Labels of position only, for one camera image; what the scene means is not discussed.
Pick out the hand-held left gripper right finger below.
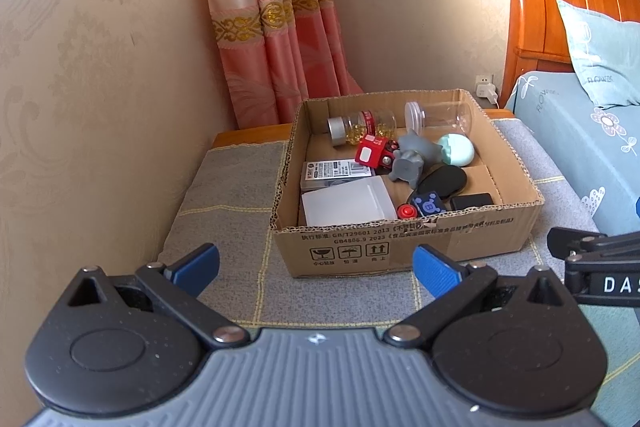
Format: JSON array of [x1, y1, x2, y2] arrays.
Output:
[[383, 243, 569, 350]]

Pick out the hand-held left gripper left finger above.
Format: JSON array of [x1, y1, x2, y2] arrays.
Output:
[[65, 243, 251, 350]]

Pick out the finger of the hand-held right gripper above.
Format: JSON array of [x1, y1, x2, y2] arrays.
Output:
[[546, 226, 640, 264]]

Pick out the brown cardboard box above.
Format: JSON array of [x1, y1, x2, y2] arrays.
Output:
[[269, 88, 546, 279]]

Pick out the dark toy car red wheels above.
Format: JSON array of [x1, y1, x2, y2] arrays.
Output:
[[396, 192, 447, 220]]

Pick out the black rectangular card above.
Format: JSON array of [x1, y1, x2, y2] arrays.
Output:
[[450, 193, 495, 212]]

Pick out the black oval case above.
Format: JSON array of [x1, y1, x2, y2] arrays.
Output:
[[406, 164, 468, 202]]

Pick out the grey elephant toy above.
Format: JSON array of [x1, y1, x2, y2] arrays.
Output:
[[389, 129, 443, 188]]

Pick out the translucent white plastic bottle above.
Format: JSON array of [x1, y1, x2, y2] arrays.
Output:
[[301, 176, 398, 228]]

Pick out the mint green earbud case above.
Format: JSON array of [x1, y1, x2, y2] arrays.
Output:
[[437, 133, 476, 168]]

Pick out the red toy train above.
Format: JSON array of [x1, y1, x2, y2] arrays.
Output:
[[355, 134, 401, 172]]

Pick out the clear labelled plastic case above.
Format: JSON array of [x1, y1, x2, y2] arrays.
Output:
[[300, 159, 371, 192]]

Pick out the clear plastic jar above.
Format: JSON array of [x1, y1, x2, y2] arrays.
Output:
[[404, 101, 475, 140]]

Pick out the capsule bottle with silver cap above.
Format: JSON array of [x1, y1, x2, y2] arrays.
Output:
[[327, 109, 398, 148]]

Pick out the blue floral bed sheet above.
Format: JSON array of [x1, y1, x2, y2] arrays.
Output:
[[504, 69, 640, 408]]

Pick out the light blue pillow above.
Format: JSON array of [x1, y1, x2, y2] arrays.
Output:
[[556, 0, 640, 110]]

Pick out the pink patterned curtain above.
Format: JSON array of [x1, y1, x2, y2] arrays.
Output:
[[192, 0, 365, 130]]

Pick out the white wall socket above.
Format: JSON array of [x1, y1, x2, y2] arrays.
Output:
[[472, 74, 497, 98]]

